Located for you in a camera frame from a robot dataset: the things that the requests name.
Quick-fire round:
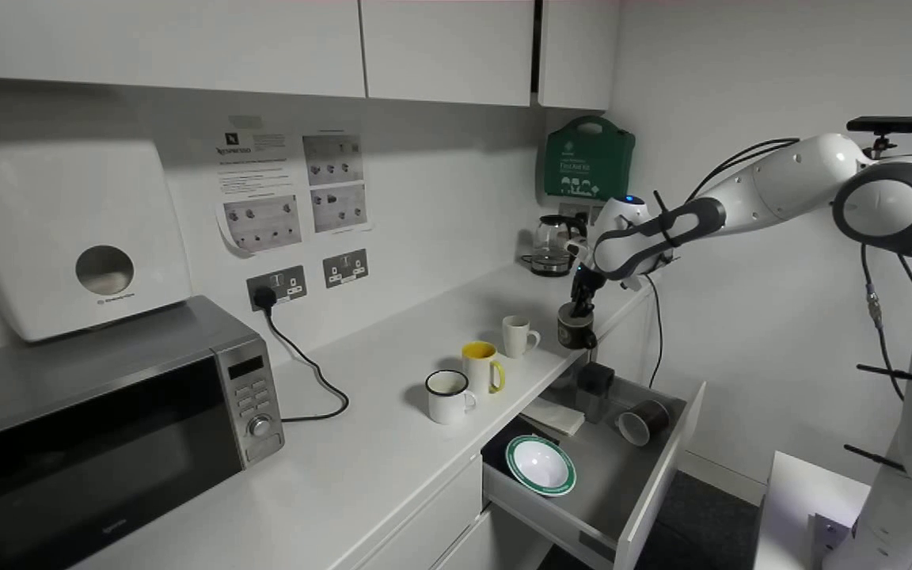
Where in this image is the glass kettle with black handle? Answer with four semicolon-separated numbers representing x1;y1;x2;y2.
526;210;589;283

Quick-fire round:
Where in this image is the dark mug with white inside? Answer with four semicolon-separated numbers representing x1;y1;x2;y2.
612;399;678;448

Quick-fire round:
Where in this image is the small instruction sheet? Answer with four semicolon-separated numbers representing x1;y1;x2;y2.
301;131;369;190
306;180;371;237

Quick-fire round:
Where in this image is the grey open drawer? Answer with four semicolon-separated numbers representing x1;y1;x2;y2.
479;361;711;570

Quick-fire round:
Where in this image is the black camera on stand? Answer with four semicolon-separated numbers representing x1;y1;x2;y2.
847;109;912;160

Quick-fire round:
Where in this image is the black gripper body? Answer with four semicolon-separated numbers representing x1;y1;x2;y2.
568;262;616;312

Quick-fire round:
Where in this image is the white bowl with green rim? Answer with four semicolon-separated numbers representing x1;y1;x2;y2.
504;430;583;499

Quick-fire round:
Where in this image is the green first aid kit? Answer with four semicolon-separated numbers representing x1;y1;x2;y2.
536;115;640;204

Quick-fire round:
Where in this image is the black mug with 30 print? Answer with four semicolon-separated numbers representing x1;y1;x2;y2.
553;299;602;351

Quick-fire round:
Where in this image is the black microwave plug and cable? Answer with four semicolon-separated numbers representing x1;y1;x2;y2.
250;283;351;426

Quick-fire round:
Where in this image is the silver double wall socket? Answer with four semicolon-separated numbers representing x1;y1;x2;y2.
243;262;309;312
320;246;371;290

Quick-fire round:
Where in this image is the black box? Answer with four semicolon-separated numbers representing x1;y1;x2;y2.
577;361;622;399

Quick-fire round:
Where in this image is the small white mug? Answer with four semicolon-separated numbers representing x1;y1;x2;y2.
501;312;545;361

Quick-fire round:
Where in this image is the white lower cabinet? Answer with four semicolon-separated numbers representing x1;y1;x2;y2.
334;451;553;570

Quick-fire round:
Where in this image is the silver microwave oven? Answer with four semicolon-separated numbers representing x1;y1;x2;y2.
0;294;292;570

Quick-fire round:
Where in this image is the white paper towel dispenser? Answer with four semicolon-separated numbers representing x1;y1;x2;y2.
0;138;195;344

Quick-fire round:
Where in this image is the large white instruction poster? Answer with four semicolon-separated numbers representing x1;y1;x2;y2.
212;126;306;258

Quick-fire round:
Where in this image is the white robot table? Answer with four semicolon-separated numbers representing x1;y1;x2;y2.
750;448;877;570

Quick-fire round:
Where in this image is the white enamel mug blue rim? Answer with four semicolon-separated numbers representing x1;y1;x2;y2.
417;363;479;426

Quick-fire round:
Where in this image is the white upper cabinet door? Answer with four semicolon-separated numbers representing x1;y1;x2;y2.
358;0;536;109
0;0;369;100
536;0;625;115

